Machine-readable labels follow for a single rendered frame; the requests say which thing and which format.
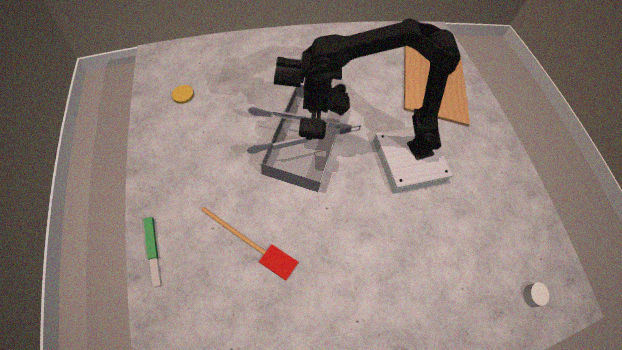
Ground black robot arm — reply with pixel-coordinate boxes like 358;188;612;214
274;18;461;160

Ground red spatula with wooden handle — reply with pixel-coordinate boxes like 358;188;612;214
201;207;298;280

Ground yellow flat disc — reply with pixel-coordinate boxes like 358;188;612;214
172;85;194;104

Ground wooden board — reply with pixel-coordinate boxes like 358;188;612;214
403;46;470;127

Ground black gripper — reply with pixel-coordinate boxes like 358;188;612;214
299;78;330;140

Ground beige short cylinder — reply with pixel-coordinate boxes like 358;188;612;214
523;282;549;308

